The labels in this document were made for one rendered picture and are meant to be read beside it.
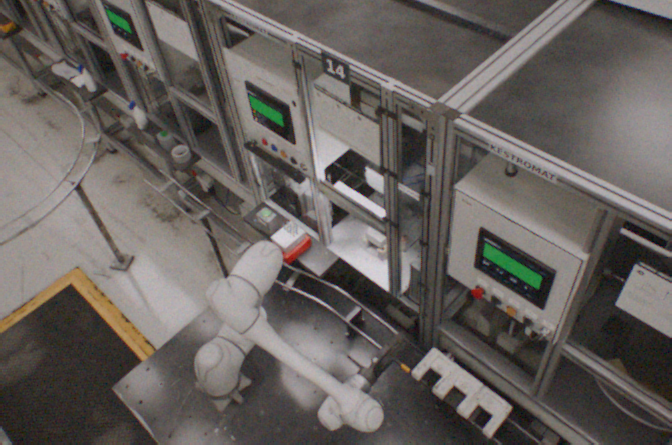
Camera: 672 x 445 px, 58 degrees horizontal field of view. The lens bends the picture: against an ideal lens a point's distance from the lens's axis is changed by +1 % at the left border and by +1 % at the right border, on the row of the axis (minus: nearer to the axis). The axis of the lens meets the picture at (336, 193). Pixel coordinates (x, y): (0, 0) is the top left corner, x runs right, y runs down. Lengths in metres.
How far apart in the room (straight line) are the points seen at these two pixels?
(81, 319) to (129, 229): 0.72
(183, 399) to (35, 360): 1.46
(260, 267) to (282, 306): 0.86
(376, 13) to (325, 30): 0.19
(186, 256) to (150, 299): 0.37
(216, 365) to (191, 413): 0.31
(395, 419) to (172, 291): 1.88
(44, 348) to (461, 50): 3.05
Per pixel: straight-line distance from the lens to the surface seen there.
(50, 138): 5.46
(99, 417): 3.72
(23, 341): 4.19
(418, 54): 1.97
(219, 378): 2.59
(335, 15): 2.18
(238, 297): 2.05
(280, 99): 2.29
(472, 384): 2.52
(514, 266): 1.87
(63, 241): 4.58
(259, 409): 2.72
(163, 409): 2.83
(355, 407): 2.11
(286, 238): 2.74
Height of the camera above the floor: 3.14
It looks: 48 degrees down
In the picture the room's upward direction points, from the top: 7 degrees counter-clockwise
